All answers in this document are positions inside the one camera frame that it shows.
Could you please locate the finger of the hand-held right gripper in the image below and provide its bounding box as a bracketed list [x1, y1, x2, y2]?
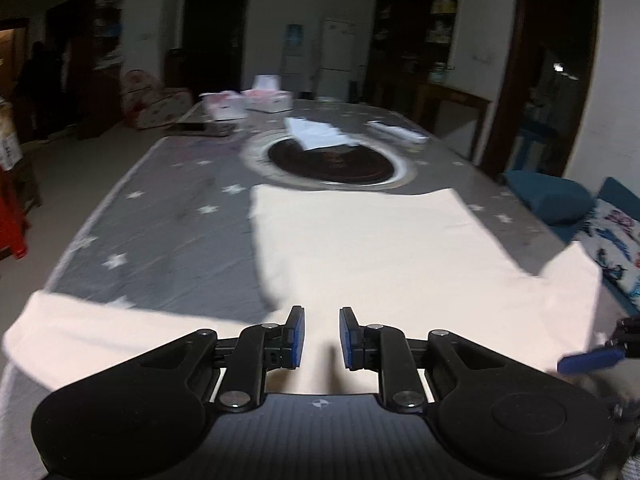
[557, 347, 627, 375]

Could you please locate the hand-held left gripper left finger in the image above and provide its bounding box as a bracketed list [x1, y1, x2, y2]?
[135, 306, 307, 414]

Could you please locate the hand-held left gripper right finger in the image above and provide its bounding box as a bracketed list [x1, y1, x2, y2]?
[339, 306, 506, 414]

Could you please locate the white t-shirt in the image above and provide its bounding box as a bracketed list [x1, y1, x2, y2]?
[2, 185, 604, 396]

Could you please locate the butterfly printed pillow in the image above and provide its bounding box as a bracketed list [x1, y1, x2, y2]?
[574, 198, 640, 308]

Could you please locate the blue sofa cushion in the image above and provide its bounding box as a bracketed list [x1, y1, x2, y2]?
[502, 169, 597, 227]

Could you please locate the grey star printed tablecloth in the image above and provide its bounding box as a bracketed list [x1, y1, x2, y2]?
[0, 97, 640, 480]

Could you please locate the white folded cloth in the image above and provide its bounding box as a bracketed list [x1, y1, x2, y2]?
[284, 116, 359, 151]

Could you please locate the dark flat tablet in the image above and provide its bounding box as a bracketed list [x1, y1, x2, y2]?
[166, 120, 236, 137]

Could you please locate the wooden side table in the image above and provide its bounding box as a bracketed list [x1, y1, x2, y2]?
[414, 82, 494, 162]

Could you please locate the patterned small armchair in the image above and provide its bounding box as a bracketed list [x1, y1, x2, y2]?
[121, 69, 194, 131]

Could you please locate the water dispenser with blue bottle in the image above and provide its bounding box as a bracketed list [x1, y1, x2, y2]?
[284, 23, 306, 97]

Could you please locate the white refrigerator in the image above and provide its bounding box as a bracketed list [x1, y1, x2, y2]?
[319, 18, 357, 99]

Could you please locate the dark wooden bookcase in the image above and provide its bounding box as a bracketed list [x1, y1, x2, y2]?
[77, 0, 127, 140]
[366, 0, 462, 107]

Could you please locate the red plastic stool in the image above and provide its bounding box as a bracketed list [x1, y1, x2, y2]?
[0, 167, 29, 261]

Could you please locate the cardboard box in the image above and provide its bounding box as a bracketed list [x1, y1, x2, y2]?
[0, 99, 24, 172]

